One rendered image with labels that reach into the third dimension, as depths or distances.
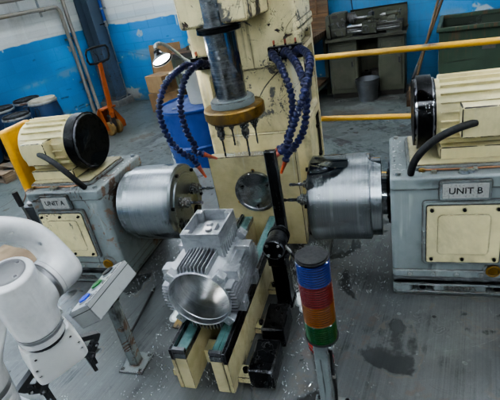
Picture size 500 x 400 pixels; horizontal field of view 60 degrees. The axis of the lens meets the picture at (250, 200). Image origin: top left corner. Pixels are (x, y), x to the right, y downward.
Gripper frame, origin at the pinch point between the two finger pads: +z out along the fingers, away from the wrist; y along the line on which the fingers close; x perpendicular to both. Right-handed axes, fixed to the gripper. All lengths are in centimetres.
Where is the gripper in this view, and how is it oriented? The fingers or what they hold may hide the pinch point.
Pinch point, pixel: (72, 378)
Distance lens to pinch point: 102.7
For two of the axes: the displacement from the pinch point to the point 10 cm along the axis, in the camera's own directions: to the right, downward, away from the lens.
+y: -7.1, 4.8, -5.2
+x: 7.0, 3.8, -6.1
